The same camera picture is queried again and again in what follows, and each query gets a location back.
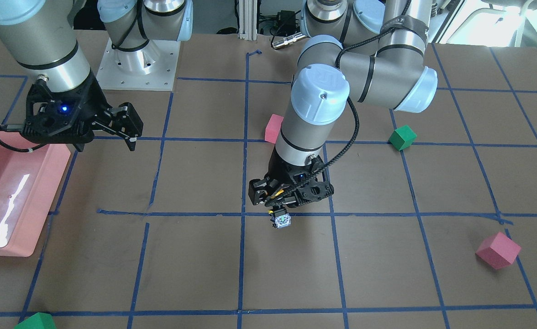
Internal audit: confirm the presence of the pink plastic bin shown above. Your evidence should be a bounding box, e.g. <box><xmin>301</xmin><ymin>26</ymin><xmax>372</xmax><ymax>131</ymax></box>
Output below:
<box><xmin>0</xmin><ymin>144</ymin><xmax>71</xmax><ymax>257</ymax></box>

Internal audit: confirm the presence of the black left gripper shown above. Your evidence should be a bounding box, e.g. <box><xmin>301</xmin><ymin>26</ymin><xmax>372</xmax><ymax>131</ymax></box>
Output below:
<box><xmin>248</xmin><ymin>149</ymin><xmax>305</xmax><ymax>206</ymax></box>

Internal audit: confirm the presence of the yellow push button switch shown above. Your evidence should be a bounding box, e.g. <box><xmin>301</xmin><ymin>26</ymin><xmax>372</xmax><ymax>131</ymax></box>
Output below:
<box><xmin>268</xmin><ymin>206</ymin><xmax>291</xmax><ymax>229</ymax></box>

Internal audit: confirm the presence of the green cube near bin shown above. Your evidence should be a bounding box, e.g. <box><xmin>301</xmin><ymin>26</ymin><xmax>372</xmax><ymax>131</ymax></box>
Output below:
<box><xmin>14</xmin><ymin>313</ymin><xmax>57</xmax><ymax>329</ymax></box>

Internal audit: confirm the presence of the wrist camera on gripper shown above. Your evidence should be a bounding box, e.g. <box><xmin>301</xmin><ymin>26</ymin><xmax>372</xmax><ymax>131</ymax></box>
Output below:
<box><xmin>285</xmin><ymin>156</ymin><xmax>335</xmax><ymax>208</ymax></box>
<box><xmin>20</xmin><ymin>79</ymin><xmax>91</xmax><ymax>144</ymax></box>

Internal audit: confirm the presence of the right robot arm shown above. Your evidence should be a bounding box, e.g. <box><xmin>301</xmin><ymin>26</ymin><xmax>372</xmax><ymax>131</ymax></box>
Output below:
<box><xmin>0</xmin><ymin>0</ymin><xmax>193</xmax><ymax>153</ymax></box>

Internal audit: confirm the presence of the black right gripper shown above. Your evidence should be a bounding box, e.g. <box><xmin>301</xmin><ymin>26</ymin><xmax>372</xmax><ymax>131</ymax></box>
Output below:
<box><xmin>73</xmin><ymin>73</ymin><xmax>143</xmax><ymax>152</ymax></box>

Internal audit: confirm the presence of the aluminium frame post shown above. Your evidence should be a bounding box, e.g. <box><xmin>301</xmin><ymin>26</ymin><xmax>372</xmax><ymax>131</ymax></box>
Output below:
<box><xmin>237</xmin><ymin>0</ymin><xmax>259</xmax><ymax>41</ymax></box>

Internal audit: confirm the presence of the pink cube far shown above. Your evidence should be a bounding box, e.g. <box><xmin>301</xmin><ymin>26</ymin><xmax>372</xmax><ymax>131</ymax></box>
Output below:
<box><xmin>475</xmin><ymin>232</ymin><xmax>521</xmax><ymax>270</ymax></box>

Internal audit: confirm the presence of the pink cube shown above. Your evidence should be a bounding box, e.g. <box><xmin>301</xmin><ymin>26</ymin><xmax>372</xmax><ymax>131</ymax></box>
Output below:
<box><xmin>475</xmin><ymin>232</ymin><xmax>521</xmax><ymax>270</ymax></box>
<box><xmin>264</xmin><ymin>114</ymin><xmax>284</xmax><ymax>144</ymax></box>

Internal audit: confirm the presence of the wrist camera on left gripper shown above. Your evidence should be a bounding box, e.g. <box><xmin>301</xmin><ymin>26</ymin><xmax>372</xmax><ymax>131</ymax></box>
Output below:
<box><xmin>285</xmin><ymin>156</ymin><xmax>335</xmax><ymax>208</ymax></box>

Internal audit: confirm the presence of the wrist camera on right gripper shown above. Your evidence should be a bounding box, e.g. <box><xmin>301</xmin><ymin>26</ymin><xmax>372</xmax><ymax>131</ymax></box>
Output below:
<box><xmin>20</xmin><ymin>79</ymin><xmax>91</xmax><ymax>144</ymax></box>

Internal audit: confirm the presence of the green cube far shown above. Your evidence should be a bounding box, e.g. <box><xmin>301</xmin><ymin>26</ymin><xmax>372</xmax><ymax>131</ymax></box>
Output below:
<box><xmin>388</xmin><ymin>125</ymin><xmax>417</xmax><ymax>151</ymax></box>

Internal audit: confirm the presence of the pink cube centre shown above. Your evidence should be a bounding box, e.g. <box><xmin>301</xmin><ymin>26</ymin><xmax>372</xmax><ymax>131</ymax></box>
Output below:
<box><xmin>264</xmin><ymin>114</ymin><xmax>284</xmax><ymax>144</ymax></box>

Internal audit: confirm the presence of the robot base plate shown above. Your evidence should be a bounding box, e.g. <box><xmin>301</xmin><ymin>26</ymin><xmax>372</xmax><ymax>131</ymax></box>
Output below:
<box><xmin>95</xmin><ymin>40</ymin><xmax>181</xmax><ymax>91</ymax></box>

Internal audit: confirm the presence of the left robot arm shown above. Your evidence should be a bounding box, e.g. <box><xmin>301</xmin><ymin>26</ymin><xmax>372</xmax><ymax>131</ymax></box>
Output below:
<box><xmin>248</xmin><ymin>0</ymin><xmax>438</xmax><ymax>210</ymax></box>

